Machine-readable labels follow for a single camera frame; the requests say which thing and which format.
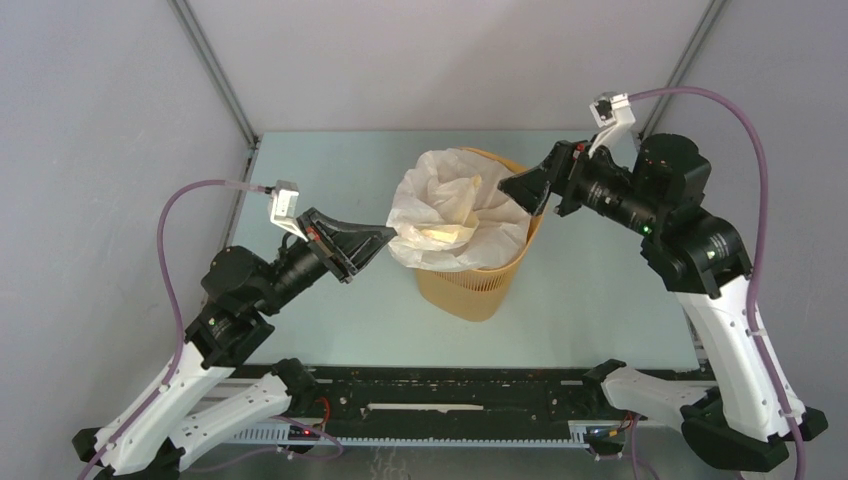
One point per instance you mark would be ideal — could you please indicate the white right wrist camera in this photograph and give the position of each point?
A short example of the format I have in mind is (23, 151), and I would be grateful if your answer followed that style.
(614, 117)

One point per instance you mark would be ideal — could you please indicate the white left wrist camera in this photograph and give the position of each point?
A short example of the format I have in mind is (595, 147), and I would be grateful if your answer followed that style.
(282, 207)

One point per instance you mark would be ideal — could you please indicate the orange plastic trash bin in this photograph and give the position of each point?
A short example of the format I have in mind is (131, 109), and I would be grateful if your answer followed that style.
(473, 295)

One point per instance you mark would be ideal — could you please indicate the translucent cream trash bag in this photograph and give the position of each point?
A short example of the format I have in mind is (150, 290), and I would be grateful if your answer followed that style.
(450, 216)

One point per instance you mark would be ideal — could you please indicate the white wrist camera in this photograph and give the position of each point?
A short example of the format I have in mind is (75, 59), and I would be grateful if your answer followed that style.
(614, 117)
(282, 207)

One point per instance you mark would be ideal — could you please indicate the left controller board with LEDs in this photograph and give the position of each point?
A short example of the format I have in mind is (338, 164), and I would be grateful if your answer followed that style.
(308, 433)

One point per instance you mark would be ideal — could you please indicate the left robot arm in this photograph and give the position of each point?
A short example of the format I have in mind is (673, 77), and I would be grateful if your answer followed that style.
(161, 434)

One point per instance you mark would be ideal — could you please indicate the aluminium frame rail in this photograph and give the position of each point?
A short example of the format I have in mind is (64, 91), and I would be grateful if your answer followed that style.
(425, 65)

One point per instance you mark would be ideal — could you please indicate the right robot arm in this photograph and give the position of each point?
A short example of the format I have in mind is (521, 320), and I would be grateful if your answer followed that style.
(746, 421)

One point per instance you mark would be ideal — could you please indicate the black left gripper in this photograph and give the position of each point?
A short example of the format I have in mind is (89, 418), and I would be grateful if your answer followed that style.
(345, 245)

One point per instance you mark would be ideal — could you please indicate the right controller board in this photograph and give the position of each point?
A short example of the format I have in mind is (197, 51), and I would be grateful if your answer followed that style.
(603, 434)

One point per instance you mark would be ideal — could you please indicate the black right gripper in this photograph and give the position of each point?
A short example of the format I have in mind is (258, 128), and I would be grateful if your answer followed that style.
(527, 189)

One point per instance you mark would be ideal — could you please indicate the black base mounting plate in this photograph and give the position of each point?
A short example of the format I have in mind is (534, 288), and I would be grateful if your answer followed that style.
(453, 404)

